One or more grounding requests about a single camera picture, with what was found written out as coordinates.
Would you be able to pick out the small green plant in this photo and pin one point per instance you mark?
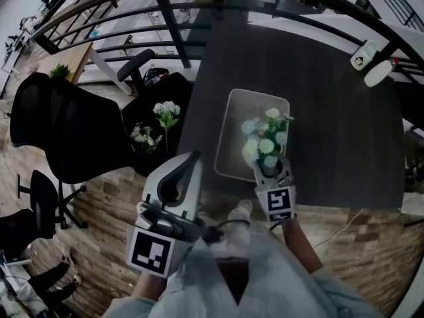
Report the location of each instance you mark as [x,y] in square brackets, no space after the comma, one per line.
[60,70]

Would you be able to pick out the short white flower bunch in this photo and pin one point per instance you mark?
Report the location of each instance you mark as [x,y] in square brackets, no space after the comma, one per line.
[143,137]

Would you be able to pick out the large black mesh office chair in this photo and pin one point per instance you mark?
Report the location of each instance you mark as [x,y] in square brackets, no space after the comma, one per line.
[66,124]

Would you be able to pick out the black metal railing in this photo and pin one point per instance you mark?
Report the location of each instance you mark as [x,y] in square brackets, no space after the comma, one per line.
[172,22]

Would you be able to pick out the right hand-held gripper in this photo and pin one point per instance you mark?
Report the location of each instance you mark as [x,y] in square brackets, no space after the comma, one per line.
[276,200]

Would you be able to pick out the person's right forearm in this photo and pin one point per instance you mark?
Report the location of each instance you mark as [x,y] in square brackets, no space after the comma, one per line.
[299,243]

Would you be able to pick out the tall white flower bunch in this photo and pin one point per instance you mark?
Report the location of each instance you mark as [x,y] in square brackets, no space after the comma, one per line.
[167,111]

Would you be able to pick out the white cup with black label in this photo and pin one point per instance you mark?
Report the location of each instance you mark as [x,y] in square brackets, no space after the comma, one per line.
[362,56]

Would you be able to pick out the black padded chair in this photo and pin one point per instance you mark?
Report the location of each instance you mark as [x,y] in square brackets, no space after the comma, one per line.
[20,230]

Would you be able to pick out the person's light trouser leg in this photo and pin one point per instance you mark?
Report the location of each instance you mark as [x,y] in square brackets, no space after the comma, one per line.
[239,237]

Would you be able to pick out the potted flower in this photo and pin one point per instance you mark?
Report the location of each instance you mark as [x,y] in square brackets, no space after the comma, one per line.
[265,137]

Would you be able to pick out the person's left forearm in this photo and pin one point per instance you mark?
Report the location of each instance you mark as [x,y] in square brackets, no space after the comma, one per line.
[150,287]

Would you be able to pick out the person's white shoe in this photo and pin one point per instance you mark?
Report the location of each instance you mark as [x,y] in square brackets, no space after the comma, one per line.
[241,209]

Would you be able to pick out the light wooden desk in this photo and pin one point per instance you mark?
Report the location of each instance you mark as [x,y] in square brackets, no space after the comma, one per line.
[63,61]

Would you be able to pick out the grey rectangular tray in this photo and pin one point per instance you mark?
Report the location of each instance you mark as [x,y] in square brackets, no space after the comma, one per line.
[233,134]

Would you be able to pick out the person's light blue shirt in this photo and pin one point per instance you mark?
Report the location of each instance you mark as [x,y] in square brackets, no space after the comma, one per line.
[271,283]

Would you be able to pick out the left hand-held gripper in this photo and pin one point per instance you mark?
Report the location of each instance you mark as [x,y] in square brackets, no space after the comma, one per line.
[155,253]

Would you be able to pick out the small black swivel chair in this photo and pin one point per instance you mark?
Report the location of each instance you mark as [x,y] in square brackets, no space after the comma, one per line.
[44,197]

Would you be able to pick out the black chair with armrest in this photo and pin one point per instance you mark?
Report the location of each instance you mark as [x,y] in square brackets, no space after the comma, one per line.
[155,88]

